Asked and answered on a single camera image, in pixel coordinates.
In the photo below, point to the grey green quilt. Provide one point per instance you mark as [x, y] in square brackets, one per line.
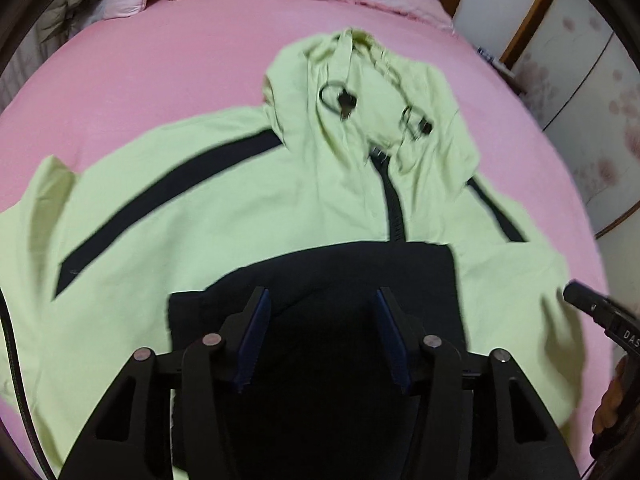
[75, 0]

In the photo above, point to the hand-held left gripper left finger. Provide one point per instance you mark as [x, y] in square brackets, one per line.
[254, 345]

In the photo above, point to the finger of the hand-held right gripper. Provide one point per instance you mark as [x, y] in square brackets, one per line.
[582, 299]

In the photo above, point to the bed with pink sheet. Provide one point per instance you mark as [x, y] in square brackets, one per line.
[175, 60]

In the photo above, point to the floral sliding wardrobe door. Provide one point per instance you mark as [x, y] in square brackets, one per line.
[590, 75]

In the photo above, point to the green and black hoodie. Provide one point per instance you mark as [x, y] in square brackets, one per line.
[250, 200]

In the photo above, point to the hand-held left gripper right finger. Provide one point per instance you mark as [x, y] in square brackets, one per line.
[394, 345]

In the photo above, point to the person's right hand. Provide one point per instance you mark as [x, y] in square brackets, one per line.
[611, 395]

